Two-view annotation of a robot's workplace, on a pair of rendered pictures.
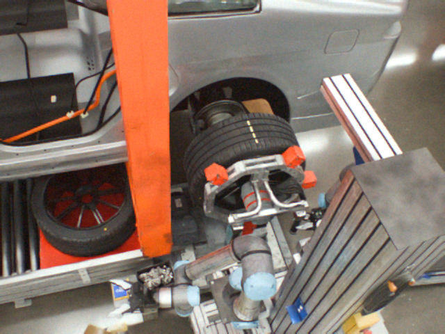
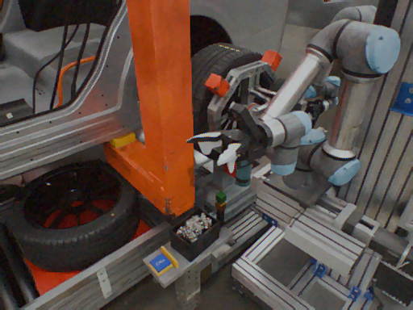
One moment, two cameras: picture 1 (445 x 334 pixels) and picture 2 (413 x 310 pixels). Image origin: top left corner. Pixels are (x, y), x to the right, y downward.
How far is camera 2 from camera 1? 1.45 m
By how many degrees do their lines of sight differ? 25
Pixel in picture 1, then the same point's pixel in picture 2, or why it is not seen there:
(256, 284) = (385, 33)
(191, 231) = (198, 193)
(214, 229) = (212, 196)
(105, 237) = (116, 222)
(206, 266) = (289, 94)
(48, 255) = (48, 283)
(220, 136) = (202, 60)
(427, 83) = not seen: hidden behind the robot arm
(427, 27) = not seen: hidden behind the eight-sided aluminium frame
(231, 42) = not seen: outside the picture
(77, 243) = (85, 241)
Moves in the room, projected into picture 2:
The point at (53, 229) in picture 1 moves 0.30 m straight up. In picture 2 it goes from (48, 236) to (28, 188)
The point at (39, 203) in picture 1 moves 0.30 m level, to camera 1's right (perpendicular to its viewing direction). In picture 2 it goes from (21, 221) to (84, 207)
